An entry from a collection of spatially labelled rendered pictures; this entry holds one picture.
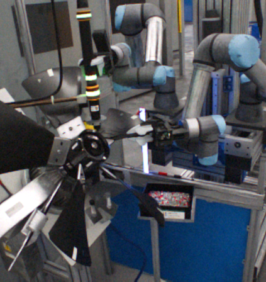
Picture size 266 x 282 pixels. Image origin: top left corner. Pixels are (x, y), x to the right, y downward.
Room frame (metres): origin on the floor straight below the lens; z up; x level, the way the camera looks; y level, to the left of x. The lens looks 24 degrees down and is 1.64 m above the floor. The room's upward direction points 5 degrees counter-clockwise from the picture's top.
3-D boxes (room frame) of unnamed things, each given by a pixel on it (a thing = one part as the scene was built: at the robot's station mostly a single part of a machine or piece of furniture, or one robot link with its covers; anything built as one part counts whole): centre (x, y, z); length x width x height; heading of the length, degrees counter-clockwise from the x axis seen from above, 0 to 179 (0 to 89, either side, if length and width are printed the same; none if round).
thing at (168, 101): (1.76, -0.23, 1.09); 0.15 x 0.15 x 0.10
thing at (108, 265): (1.48, 0.21, 0.39); 0.04 x 0.04 x 0.78; 60
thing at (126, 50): (1.27, 0.01, 1.44); 0.11 x 0.08 x 0.09; 160
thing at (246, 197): (1.26, -0.16, 0.82); 0.90 x 0.04 x 0.08; 60
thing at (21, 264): (0.97, 0.51, 0.73); 0.15 x 0.09 x 0.22; 60
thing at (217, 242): (1.26, -0.16, 0.45); 0.82 x 0.02 x 0.66; 60
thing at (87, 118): (1.00, 0.12, 1.31); 0.09 x 0.07 x 0.10; 95
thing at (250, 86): (1.46, -0.64, 1.20); 0.13 x 0.12 x 0.14; 35
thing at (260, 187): (1.05, -0.53, 0.96); 0.03 x 0.03 x 0.20; 60
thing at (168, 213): (1.08, -0.14, 0.85); 0.22 x 0.17 x 0.07; 74
